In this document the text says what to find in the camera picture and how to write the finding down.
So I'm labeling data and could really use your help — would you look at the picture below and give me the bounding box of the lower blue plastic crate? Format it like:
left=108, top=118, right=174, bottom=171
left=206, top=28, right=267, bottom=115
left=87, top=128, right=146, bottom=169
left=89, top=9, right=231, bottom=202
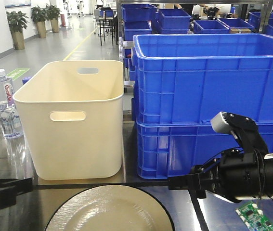
left=136, top=120, right=273, bottom=180

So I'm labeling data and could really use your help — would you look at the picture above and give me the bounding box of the potted plant in vase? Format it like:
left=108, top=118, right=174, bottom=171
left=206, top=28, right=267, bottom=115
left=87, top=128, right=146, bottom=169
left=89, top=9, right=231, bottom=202
left=6, top=11, right=28, bottom=50

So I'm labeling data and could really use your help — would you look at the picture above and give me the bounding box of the clear water bottle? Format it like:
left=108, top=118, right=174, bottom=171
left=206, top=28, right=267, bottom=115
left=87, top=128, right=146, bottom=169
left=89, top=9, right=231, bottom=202
left=0, top=69, right=23, bottom=139

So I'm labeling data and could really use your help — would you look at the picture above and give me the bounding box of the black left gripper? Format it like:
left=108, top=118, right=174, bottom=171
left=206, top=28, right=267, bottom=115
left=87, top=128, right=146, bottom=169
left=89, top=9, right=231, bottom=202
left=0, top=178, right=33, bottom=209

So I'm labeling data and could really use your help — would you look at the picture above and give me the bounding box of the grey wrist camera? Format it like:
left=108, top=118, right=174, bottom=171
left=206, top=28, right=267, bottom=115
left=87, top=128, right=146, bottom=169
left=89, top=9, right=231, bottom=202
left=210, top=112, right=269, bottom=154

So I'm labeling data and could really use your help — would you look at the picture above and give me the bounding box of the green circuit board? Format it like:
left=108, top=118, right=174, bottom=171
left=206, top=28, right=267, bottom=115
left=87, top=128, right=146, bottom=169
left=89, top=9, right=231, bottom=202
left=235, top=201, right=273, bottom=231

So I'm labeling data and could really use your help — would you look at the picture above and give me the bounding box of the cream plastic bin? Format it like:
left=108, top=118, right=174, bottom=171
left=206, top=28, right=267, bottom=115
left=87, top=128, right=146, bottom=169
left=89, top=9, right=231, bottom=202
left=13, top=60, right=124, bottom=180

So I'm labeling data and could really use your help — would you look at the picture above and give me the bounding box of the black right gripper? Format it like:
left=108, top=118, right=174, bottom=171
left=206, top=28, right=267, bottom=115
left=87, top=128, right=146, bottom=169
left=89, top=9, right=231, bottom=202
left=168, top=149, right=261, bottom=203

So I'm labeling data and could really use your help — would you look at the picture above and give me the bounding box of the large blue plastic crate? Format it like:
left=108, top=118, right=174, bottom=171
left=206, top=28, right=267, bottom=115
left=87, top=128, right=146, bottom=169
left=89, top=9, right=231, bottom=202
left=132, top=33, right=273, bottom=125

